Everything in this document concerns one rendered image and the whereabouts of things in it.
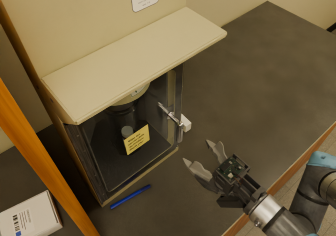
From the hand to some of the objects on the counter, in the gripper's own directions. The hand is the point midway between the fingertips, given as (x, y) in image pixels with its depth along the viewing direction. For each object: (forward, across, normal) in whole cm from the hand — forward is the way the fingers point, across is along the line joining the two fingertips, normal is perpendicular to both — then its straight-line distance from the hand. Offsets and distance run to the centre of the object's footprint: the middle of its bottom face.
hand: (197, 152), depth 80 cm
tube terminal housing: (+25, +11, +20) cm, 34 cm away
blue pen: (+10, +18, +20) cm, 29 cm away
